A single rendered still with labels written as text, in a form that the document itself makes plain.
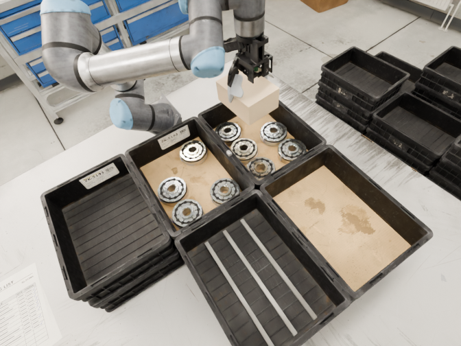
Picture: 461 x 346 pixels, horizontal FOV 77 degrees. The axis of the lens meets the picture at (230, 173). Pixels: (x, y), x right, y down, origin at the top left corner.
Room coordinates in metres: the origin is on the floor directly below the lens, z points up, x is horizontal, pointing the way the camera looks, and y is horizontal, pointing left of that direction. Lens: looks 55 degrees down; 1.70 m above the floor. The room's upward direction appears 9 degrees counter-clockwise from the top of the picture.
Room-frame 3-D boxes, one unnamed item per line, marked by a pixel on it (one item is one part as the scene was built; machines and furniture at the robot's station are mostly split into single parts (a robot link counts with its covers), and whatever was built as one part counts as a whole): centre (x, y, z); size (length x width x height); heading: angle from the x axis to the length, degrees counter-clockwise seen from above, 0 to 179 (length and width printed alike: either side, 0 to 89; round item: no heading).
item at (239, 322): (0.22, -0.03, 0.87); 0.40 x 0.30 x 0.11; 26
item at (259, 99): (0.71, -0.09, 1.09); 0.16 x 0.12 x 0.07; 31
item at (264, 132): (0.75, -0.19, 0.86); 0.10 x 0.10 x 0.01
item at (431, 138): (1.00, -1.06, 0.31); 0.40 x 0.30 x 0.34; 30
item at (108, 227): (0.45, 0.42, 0.87); 0.40 x 0.30 x 0.11; 26
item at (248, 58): (0.69, -0.10, 1.24); 0.09 x 0.08 x 0.12; 31
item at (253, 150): (0.69, -0.06, 0.86); 0.10 x 0.10 x 0.01
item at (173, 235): (0.58, 0.15, 0.92); 0.40 x 0.30 x 0.02; 26
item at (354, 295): (0.35, -0.30, 0.92); 0.40 x 0.30 x 0.02; 26
